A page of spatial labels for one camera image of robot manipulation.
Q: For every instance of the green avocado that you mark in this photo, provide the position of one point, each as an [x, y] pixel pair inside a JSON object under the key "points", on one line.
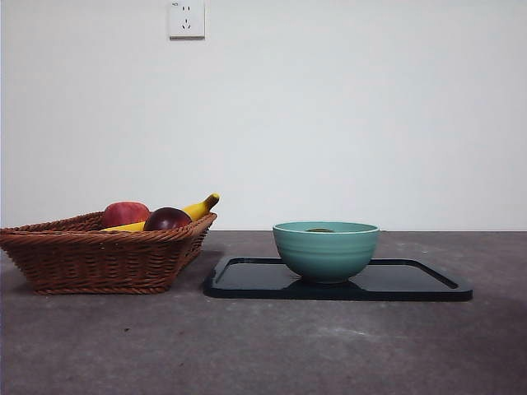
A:
{"points": [[320, 230]]}

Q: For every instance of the teal ribbed bowl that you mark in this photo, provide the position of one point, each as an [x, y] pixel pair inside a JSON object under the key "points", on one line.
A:
{"points": [[325, 255]]}

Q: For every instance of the yellow banana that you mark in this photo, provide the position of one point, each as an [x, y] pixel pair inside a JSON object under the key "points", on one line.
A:
{"points": [[198, 209]]}

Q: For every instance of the black rectangular tray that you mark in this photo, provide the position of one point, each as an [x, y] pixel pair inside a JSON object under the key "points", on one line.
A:
{"points": [[253, 284]]}

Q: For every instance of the dark red plum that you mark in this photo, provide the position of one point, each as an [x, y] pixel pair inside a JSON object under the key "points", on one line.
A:
{"points": [[169, 220]]}

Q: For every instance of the red apple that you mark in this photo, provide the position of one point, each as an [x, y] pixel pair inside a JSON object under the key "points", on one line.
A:
{"points": [[123, 213]]}

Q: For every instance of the brown wicker basket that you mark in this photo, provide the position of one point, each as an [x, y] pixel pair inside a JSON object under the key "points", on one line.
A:
{"points": [[103, 263]]}

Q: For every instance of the white wall power outlet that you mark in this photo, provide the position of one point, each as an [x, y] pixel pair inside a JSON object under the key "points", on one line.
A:
{"points": [[187, 19]]}

